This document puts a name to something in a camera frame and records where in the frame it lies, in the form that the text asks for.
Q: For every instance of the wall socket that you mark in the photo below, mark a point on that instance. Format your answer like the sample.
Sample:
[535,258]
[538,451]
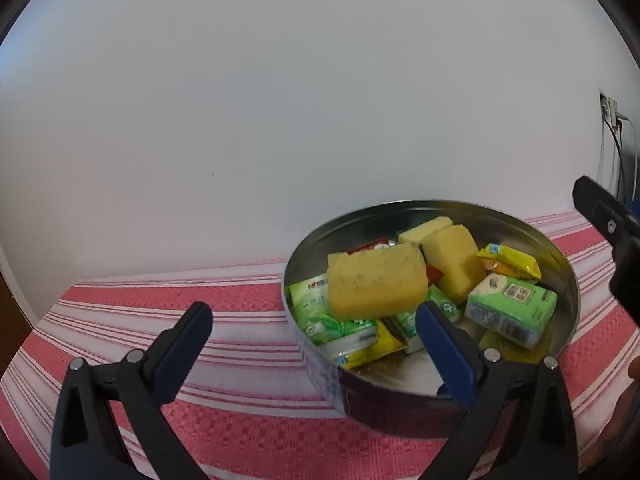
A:
[610,110]

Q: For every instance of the yellow sponge with green pad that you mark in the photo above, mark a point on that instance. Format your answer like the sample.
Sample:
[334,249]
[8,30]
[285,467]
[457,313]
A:
[425,230]

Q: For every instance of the round metal cookie tin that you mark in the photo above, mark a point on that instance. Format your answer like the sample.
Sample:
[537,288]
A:
[550,270]

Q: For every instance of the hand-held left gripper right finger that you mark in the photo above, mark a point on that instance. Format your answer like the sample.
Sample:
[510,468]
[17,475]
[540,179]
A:
[445,350]

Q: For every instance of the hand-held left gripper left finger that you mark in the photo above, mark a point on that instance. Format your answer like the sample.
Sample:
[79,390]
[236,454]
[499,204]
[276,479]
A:
[180,355]

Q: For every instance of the red snack packet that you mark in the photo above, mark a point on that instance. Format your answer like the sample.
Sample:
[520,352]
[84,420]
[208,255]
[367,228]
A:
[372,246]

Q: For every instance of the plain yellow sponge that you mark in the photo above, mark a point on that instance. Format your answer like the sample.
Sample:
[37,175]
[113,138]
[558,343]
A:
[452,265]

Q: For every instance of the red white striped tablecloth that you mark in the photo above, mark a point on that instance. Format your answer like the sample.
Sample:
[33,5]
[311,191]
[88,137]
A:
[225,300]

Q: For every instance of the light green tissue pack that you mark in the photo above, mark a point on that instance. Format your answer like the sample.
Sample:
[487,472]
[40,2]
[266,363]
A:
[510,307]

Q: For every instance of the small red wrapper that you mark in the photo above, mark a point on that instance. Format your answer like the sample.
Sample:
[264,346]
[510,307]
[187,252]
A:
[434,272]

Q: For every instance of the round logo green tissue pack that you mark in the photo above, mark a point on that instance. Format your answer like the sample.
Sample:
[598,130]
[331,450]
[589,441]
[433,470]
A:
[445,305]

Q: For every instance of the person's right hand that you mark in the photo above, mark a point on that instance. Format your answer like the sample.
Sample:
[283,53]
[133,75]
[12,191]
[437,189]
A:
[622,410]

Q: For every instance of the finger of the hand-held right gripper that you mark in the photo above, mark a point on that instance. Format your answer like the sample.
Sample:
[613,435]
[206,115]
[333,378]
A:
[602,215]

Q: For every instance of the yellow snack packet blue label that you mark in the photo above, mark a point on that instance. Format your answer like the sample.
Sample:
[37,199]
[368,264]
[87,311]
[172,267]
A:
[510,261]

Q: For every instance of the leaf print green tissue pack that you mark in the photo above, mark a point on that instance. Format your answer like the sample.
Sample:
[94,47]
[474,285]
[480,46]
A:
[315,310]

